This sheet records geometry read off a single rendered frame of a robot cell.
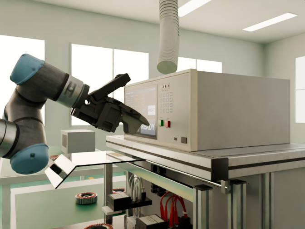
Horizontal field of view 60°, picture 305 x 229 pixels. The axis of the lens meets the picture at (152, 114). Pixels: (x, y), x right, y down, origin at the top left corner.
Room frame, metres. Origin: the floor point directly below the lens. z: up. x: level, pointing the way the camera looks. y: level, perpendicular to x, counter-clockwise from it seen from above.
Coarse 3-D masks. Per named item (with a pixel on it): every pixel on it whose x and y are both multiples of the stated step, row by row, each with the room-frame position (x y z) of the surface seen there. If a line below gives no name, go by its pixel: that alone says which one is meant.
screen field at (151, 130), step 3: (150, 120) 0.84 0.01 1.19; (153, 120) 0.82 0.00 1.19; (150, 123) 0.84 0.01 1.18; (153, 123) 0.82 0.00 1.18; (141, 126) 0.89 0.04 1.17; (144, 126) 0.87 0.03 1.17; (147, 126) 0.85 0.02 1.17; (150, 126) 0.84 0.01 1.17; (153, 126) 0.82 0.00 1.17; (141, 129) 0.89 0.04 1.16; (144, 129) 0.87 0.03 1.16; (147, 129) 0.85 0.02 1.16; (150, 129) 0.84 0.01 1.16; (153, 129) 0.82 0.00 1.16; (141, 132) 0.89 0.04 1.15; (144, 132) 0.87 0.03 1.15; (147, 132) 0.85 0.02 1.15; (150, 132) 0.84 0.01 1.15; (153, 132) 0.82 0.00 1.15
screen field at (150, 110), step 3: (150, 105) 0.83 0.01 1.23; (153, 105) 0.82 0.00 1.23; (141, 108) 0.89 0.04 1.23; (144, 108) 0.87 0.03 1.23; (147, 108) 0.85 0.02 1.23; (150, 108) 0.83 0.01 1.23; (153, 108) 0.82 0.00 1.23; (141, 111) 0.89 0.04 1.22; (144, 111) 0.87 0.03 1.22; (147, 111) 0.85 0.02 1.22; (150, 111) 0.83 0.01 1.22; (153, 111) 0.82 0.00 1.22; (144, 114) 0.87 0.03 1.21; (147, 114) 0.85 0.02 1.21; (150, 114) 0.84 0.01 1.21; (153, 114) 0.82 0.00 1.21
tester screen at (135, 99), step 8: (152, 88) 0.82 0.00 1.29; (128, 96) 0.99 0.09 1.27; (136, 96) 0.93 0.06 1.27; (144, 96) 0.87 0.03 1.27; (152, 96) 0.82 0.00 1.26; (128, 104) 0.99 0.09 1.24; (136, 104) 0.93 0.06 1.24; (144, 104) 0.87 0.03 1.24; (152, 104) 0.82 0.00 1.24; (152, 136) 0.82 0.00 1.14
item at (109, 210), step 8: (112, 200) 0.90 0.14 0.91; (120, 200) 0.90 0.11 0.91; (128, 200) 0.91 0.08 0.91; (136, 200) 0.95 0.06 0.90; (144, 200) 0.95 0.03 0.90; (104, 208) 0.92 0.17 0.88; (112, 208) 0.90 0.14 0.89; (120, 208) 0.90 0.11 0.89; (128, 208) 0.91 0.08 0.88; (136, 208) 0.96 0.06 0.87; (136, 216) 0.96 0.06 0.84
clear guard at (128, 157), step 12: (60, 156) 0.93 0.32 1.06; (72, 156) 0.89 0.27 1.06; (84, 156) 0.89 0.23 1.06; (96, 156) 0.89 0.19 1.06; (108, 156) 0.89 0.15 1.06; (120, 156) 0.89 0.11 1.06; (132, 156) 0.89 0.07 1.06; (48, 168) 0.92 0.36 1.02; (60, 168) 0.82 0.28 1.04; (72, 168) 0.74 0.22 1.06; (60, 180) 0.73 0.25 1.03
